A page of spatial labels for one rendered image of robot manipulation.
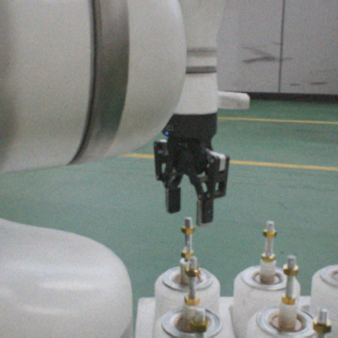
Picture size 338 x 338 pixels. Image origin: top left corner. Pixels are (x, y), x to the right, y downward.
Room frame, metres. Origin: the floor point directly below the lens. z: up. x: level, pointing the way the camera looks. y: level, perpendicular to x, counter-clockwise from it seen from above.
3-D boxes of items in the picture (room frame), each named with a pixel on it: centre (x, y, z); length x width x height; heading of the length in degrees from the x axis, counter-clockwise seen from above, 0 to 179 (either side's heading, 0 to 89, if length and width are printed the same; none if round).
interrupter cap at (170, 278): (0.64, -0.03, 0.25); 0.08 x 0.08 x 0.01
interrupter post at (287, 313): (0.52, -0.14, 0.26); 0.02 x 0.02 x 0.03
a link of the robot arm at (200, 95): (0.65, -0.04, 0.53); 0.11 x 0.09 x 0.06; 127
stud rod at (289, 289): (0.52, -0.14, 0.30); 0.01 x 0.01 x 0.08; 15
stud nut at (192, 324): (0.40, -0.03, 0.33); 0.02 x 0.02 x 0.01; 6
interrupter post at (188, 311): (0.52, -0.03, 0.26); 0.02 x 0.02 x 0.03
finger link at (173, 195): (0.67, 0.00, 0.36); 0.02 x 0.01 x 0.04; 127
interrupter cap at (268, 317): (0.52, -0.14, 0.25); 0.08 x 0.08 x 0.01
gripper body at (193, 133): (0.64, -0.03, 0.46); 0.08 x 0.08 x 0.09
